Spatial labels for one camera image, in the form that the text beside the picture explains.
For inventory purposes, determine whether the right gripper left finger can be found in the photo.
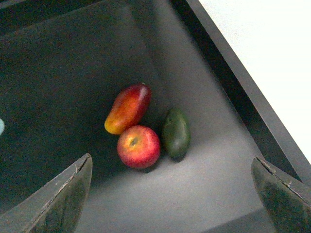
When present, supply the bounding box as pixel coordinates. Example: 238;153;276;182
0;153;93;233

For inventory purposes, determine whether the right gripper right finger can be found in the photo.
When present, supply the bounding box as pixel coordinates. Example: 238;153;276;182
251;157;311;233

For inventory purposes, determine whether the light blue plastic basket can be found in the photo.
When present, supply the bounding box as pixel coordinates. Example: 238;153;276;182
0;119;5;135

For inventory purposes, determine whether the red apple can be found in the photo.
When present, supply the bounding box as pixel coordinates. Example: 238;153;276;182
117;125;160;169

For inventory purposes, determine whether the red yellow mango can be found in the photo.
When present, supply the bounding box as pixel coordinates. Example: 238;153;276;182
104;83;151;135

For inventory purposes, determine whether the dark green avocado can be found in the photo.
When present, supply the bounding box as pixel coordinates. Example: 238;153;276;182
161;108;191;161

